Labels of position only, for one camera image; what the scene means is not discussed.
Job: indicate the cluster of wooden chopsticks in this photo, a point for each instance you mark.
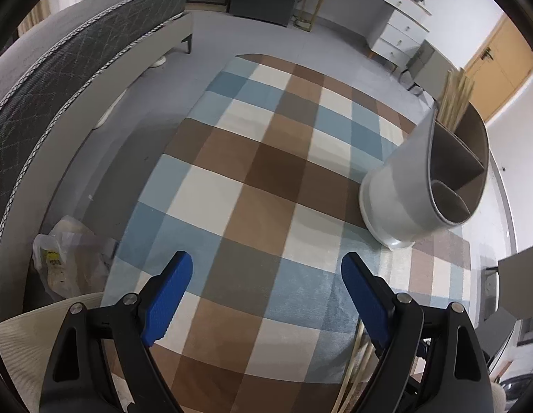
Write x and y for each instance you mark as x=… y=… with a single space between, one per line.
x=453 y=103

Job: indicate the white power strip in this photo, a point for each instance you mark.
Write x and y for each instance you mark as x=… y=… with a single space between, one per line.
x=303 y=23

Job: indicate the bundle of wooden chopsticks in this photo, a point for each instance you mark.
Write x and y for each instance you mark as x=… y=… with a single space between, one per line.
x=354 y=374

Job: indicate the grey panel furniture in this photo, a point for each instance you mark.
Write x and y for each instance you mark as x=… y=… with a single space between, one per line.
x=520 y=279

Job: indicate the white dressing table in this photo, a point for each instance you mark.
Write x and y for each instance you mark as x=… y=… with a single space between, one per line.
x=399 y=21

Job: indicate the light wooden door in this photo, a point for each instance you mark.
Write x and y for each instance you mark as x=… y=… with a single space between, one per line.
x=503 y=73

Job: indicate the grey nightstand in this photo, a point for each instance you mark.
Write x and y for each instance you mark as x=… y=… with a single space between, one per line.
x=430 y=64

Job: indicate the dark grey quilted mattress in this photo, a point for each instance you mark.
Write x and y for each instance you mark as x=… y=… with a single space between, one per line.
x=56 y=73

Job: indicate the checked tablecloth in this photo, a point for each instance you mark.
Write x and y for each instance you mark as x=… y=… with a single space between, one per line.
x=271 y=180

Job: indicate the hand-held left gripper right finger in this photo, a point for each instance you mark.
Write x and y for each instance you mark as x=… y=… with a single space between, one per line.
x=365 y=301

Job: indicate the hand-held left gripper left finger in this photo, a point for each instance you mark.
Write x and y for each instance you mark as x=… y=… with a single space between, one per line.
x=167 y=301

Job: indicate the clear plastic bag yellow contents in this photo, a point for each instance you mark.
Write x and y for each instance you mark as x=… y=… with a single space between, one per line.
x=68 y=258

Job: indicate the cream ribbed cloth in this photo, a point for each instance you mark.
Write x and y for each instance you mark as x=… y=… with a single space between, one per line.
x=21 y=344

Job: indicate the beige curtain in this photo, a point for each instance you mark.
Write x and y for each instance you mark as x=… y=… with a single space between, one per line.
x=32 y=21

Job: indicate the white grey utensil holder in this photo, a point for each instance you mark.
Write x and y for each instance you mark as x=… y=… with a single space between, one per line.
x=399 y=189

